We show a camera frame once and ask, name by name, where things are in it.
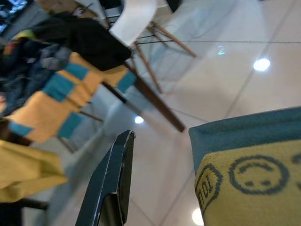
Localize cardboard box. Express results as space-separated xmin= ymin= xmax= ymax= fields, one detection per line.
xmin=35 ymin=0 xmax=99 ymax=19

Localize yellow garment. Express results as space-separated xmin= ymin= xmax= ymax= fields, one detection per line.
xmin=0 ymin=140 xmax=69 ymax=203

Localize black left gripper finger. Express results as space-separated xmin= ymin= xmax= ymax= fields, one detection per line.
xmin=75 ymin=129 xmax=136 ymax=226

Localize yellow blue tablecloth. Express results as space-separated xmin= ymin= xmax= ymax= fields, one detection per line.
xmin=8 ymin=51 xmax=138 ymax=144

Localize black garment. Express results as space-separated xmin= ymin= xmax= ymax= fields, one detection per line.
xmin=35 ymin=14 xmax=132 ymax=71

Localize blue denim jeans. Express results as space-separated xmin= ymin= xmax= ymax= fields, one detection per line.
xmin=0 ymin=40 xmax=71 ymax=116

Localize white shell chair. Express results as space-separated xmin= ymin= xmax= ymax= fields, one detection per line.
xmin=109 ymin=0 xmax=197 ymax=94

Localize teal shorts yellow waistband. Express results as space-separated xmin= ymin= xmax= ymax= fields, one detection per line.
xmin=188 ymin=107 xmax=301 ymax=226

